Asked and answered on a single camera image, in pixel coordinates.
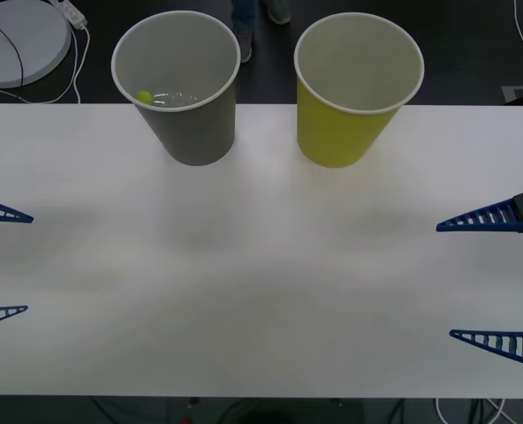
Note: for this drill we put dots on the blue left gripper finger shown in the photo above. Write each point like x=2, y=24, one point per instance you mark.
x=23, y=216
x=19, y=308

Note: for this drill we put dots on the clear bottle with green cap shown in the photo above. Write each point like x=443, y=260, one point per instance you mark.
x=145, y=96

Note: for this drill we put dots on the grey printed floor marker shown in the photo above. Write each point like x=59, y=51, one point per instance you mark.
x=520, y=95

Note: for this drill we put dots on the white round floor base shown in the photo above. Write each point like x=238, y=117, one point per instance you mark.
x=36, y=40

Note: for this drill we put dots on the yellow-green plastic waste bin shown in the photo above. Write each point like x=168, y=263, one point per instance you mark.
x=336, y=137

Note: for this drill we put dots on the white power strip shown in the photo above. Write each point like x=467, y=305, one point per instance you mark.
x=73, y=13

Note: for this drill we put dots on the person's foot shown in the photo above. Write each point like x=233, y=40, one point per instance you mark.
x=279, y=12
x=245, y=46

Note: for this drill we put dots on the person's leg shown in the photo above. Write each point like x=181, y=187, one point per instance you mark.
x=246, y=13

